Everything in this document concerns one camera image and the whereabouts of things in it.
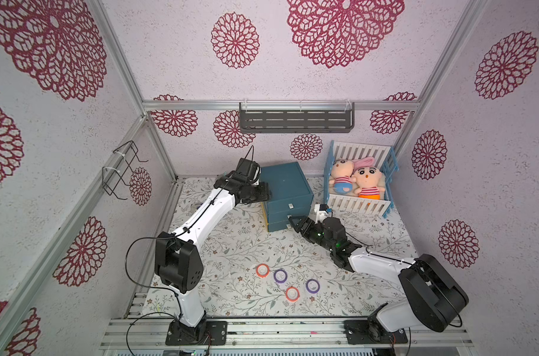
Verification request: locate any teal three-drawer cabinet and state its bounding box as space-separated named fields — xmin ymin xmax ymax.
xmin=260 ymin=162 xmax=314 ymax=232

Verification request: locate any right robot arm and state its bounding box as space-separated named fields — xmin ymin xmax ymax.
xmin=289 ymin=216 xmax=469 ymax=338

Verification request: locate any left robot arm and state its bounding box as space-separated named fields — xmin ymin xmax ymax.
xmin=155 ymin=169 xmax=269 ymax=329

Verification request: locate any purple tape roll left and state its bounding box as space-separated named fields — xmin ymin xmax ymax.
xmin=273 ymin=268 xmax=288 ymax=284

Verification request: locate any purple tape roll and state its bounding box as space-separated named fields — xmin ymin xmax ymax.
xmin=273 ymin=268 xmax=288 ymax=284
xmin=305 ymin=279 xmax=321 ymax=295

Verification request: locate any purple tape roll right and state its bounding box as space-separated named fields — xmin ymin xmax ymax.
xmin=305 ymin=279 xmax=321 ymax=295

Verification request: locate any red tape roll upper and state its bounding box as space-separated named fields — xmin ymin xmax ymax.
xmin=255 ymin=263 xmax=270 ymax=278

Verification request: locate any red tape roll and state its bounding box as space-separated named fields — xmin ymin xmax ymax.
xmin=285 ymin=286 xmax=300 ymax=303
xmin=255 ymin=263 xmax=270 ymax=278

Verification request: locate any red tape roll lower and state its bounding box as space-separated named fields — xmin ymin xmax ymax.
xmin=285 ymin=286 xmax=300 ymax=303

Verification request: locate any pink plush doll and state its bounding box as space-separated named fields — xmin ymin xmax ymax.
xmin=329 ymin=160 xmax=355 ymax=195

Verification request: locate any black-haired plush doll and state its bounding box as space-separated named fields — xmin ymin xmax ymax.
xmin=352 ymin=157 xmax=386 ymax=200

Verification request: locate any white blue toy crib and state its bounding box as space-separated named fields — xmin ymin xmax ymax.
xmin=324 ymin=141 xmax=398 ymax=217

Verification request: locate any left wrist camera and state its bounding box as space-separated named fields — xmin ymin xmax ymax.
xmin=233 ymin=158 xmax=261 ymax=185

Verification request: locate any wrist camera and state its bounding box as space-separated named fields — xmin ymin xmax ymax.
xmin=233 ymin=158 xmax=261 ymax=185
xmin=314 ymin=204 xmax=333 ymax=223

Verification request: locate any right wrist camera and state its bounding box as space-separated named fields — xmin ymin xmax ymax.
xmin=314 ymin=204 xmax=333 ymax=223

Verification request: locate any grey wall shelf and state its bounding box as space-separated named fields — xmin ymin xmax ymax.
xmin=238 ymin=102 xmax=355 ymax=134

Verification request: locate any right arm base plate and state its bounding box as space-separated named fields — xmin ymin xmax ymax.
xmin=344 ymin=320 xmax=408 ymax=345

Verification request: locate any black wire wall rack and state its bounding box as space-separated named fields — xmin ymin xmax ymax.
xmin=101 ymin=140 xmax=148 ymax=201

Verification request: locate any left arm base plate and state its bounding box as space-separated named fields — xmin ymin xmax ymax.
xmin=165 ymin=320 xmax=228 ymax=347

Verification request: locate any aluminium rail frame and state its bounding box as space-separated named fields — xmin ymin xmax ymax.
xmin=96 ymin=317 xmax=478 ymax=355

